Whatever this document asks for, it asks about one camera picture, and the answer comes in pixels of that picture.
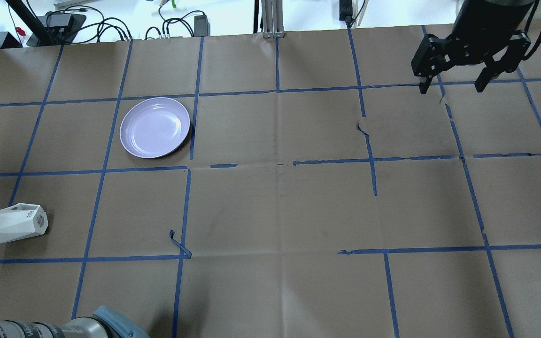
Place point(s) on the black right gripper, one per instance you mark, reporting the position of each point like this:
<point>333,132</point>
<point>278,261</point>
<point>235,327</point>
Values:
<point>483,24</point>

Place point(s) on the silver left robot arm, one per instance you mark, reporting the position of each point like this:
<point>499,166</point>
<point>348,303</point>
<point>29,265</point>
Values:
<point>105,322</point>

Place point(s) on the lilac plate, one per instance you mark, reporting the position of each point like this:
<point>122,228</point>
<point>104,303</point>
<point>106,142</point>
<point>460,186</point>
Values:
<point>154,128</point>

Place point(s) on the black power adapter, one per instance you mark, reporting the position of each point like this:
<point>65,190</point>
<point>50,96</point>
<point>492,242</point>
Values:
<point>201,26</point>

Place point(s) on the black monitor stand base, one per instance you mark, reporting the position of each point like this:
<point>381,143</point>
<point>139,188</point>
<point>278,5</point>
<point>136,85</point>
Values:
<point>61,28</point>

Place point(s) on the red emergency button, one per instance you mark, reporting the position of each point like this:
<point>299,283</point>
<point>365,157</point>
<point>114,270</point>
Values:
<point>20,32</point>

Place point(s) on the aluminium frame post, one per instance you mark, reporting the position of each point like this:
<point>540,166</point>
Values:
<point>272,19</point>

